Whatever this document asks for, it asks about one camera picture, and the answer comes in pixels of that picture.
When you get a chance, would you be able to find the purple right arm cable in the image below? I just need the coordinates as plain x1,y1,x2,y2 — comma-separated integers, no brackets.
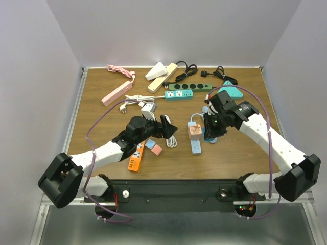
205,85,282,220

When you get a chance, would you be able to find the pink coiled cable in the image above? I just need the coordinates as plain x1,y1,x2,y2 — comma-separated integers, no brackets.
106,64,135,84

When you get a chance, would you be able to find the black coiled cable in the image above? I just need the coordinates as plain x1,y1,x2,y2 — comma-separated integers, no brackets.
201,65,238,89
163,60,199,88

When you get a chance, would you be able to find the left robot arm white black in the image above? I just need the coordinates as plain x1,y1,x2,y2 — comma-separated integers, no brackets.
37,115,178,208

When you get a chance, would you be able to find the pink cube adapter with deer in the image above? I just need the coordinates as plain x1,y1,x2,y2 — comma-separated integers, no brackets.
188,124,202,140

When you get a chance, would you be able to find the light blue coiled cable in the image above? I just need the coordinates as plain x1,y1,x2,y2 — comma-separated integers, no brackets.
189,107,219,144

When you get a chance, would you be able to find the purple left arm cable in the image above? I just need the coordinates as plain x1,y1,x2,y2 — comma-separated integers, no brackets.
84,99,144,223

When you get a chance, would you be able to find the pink power strip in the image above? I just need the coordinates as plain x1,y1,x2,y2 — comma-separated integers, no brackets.
101,81,133,106

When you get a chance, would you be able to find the teal power strip with USB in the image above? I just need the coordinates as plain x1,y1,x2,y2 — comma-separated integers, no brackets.
165,90,194,101

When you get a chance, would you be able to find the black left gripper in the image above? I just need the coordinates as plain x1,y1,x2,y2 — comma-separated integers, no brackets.
134,114,177,145

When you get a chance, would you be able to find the teal triangular power socket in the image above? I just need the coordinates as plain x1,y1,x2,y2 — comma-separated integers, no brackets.
218,81,243,100

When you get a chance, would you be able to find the white triangular power socket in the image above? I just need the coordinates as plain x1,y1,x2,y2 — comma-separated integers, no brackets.
145,62,167,81

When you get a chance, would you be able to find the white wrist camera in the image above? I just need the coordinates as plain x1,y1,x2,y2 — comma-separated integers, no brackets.
141,102,157,121
204,94,218,115

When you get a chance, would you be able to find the orange power strip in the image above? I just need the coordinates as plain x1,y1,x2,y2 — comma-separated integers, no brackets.
128,141,145,172

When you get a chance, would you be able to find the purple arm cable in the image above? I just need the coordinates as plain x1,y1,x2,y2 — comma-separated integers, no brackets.
84,99,144,223
205,85,282,220

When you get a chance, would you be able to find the aluminium rail frame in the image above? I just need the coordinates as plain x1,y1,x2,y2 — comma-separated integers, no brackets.
31,69,324,244

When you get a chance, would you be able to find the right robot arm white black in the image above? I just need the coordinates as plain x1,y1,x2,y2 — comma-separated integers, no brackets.
203,90,321,202

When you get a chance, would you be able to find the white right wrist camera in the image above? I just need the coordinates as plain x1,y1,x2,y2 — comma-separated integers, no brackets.
204,94,218,115

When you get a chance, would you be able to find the light blue power strip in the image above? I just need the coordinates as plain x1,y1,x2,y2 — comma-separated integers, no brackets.
188,122,202,155

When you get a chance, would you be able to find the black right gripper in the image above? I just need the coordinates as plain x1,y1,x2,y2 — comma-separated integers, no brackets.
203,111,227,140

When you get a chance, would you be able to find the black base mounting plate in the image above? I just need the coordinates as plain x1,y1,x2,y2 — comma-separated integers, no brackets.
92,179,265,213

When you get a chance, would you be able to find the cream power strip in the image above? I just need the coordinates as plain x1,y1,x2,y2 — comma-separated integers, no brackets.
148,63,177,93

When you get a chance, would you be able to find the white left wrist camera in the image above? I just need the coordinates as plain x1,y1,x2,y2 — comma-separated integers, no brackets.
141,102,157,121

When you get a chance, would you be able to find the black coiled cable left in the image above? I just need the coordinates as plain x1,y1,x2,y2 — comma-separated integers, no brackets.
163,60,199,88

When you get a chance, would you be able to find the white coiled cable of orange strip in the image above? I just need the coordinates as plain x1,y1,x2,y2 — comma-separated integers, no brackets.
162,114,178,148

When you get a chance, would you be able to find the white coiled cable with plug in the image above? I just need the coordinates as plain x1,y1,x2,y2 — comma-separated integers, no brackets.
119,94,166,113

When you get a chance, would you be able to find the light blue cube adapter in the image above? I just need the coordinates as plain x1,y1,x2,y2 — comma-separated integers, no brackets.
145,139,156,150

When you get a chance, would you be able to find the black coiled cable right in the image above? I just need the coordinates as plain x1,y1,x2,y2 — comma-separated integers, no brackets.
201,65,238,89

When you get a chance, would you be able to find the dark green power strip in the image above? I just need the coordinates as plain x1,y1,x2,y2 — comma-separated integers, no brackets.
168,83,213,92

